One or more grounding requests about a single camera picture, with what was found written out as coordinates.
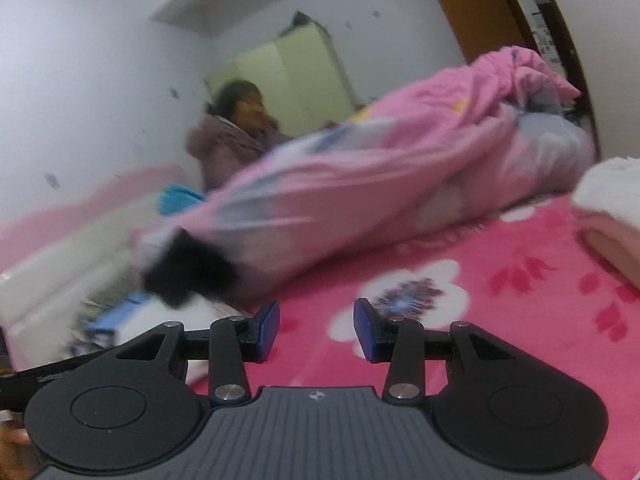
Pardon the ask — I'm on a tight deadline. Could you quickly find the pink floral fleece blanket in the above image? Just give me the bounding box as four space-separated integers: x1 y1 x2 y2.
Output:
189 194 640 480

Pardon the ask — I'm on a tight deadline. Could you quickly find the white garment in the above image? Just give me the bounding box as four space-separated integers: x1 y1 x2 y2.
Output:
114 291 253 387

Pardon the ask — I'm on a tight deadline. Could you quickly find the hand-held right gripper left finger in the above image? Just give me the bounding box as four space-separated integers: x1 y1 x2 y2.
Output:
116 300 281 406

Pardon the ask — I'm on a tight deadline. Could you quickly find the blue garment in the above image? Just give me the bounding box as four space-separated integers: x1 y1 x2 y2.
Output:
81 294 152 337

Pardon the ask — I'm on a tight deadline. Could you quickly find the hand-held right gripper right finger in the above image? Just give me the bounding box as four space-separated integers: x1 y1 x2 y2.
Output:
353 298 518 403

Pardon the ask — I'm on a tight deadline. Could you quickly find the pink floral quilt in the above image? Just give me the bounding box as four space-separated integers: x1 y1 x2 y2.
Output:
134 45 599 307

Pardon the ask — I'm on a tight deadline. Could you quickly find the wood framed mirror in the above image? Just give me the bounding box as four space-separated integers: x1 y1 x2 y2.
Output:
486 0 602 162

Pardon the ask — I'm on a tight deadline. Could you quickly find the wooden door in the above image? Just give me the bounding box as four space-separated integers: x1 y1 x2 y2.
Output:
416 0 542 67

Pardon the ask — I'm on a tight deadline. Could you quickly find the pale yellow wardrobe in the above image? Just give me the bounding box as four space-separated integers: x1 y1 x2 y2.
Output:
204 16 359 139

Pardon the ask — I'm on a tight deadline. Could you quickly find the person's left hand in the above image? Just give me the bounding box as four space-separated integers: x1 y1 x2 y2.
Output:
0 422 32 453

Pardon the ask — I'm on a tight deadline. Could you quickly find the black garment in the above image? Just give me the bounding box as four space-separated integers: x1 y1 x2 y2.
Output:
141 229 242 309

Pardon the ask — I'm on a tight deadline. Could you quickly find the folded cream fleece garment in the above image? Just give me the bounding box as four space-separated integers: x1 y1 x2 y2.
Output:
570 156 640 292

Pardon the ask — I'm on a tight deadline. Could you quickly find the teal cloth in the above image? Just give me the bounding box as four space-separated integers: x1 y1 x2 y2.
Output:
156 183 207 217

